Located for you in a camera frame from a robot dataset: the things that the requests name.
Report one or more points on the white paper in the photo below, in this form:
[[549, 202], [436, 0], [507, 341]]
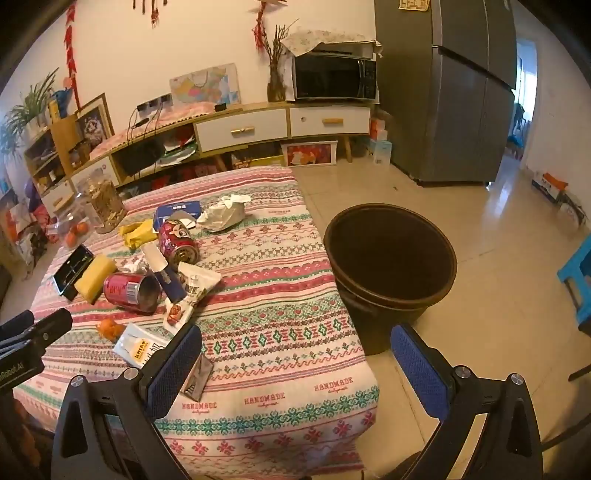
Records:
[[224, 213]]

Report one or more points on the blue white wrapper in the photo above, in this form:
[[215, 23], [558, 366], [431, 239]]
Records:
[[171, 286]]

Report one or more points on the orange peel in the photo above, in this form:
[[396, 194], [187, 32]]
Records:
[[108, 328]]

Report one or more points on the white packet yellow label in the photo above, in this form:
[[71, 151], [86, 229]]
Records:
[[138, 348]]

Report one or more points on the plain red tin can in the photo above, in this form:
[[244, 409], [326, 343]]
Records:
[[124, 288]]

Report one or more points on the clear jar of wooden sticks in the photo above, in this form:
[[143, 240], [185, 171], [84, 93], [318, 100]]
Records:
[[105, 205]]

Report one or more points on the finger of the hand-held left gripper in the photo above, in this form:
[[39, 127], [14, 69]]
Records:
[[53, 325], [16, 323]]

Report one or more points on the small grey packet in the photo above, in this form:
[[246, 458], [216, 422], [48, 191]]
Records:
[[198, 376]]

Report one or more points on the red cartoon print can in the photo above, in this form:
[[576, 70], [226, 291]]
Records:
[[178, 237]]

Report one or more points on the grey refrigerator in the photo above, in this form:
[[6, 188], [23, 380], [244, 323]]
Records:
[[438, 106]]

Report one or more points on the pink cabinet cloth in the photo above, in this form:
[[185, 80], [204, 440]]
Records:
[[184, 110]]

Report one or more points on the black microwave oven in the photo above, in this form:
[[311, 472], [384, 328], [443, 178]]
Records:
[[330, 76]]

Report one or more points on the printed cardboard box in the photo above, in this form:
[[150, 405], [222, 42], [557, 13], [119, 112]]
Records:
[[551, 187]]

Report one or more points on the white snack packet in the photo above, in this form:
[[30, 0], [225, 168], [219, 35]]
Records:
[[196, 286]]

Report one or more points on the red knot hanging decoration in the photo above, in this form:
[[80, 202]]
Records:
[[259, 25]]

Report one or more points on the patterned pink striped blanket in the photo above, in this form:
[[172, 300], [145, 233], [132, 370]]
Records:
[[277, 286]]

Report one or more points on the white cabinet drawer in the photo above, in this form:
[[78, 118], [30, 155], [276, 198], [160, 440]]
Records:
[[330, 121], [240, 129], [94, 171]]

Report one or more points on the wooden white tv cabinet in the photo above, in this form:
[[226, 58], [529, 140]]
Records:
[[184, 121]]

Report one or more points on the crumpled yellow wrapper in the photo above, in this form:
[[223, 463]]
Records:
[[136, 233]]

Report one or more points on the bag of oranges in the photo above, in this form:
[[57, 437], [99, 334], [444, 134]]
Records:
[[74, 233]]

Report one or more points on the vase with dry twigs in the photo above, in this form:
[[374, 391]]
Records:
[[277, 85]]

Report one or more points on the white blue carton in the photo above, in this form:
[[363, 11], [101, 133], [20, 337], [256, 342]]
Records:
[[383, 153]]

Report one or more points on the blue tissue box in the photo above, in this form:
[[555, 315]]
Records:
[[173, 211]]

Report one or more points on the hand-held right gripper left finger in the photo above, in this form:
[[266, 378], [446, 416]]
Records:
[[175, 364]]

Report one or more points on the wooden framed picture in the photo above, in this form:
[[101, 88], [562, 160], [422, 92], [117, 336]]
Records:
[[94, 121]]

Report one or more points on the black electronics box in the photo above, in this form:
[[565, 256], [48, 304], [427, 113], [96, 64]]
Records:
[[138, 157]]

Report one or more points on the blue plastic stool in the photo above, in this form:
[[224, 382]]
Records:
[[575, 272]]

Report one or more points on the yellow sponge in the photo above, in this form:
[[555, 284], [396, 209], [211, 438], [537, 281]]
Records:
[[94, 277]]

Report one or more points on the map poster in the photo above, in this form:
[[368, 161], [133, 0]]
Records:
[[207, 85]]

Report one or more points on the green potted plant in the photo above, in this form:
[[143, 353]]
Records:
[[30, 104]]

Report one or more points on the floral cloth cover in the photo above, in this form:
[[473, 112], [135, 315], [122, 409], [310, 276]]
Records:
[[314, 38]]

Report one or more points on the yellow wooden shelf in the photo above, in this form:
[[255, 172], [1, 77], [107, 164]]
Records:
[[62, 138]]

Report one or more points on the dark brown plastic bucket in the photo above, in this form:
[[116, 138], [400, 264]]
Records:
[[392, 286]]

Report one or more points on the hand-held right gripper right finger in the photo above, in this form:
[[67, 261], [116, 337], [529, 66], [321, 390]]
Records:
[[418, 369]]

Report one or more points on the white framed red picture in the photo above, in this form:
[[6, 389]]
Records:
[[309, 153]]

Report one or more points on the yellow cardboard box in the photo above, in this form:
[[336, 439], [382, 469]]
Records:
[[263, 161]]

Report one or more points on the wall power strip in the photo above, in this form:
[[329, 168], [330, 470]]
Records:
[[154, 104]]

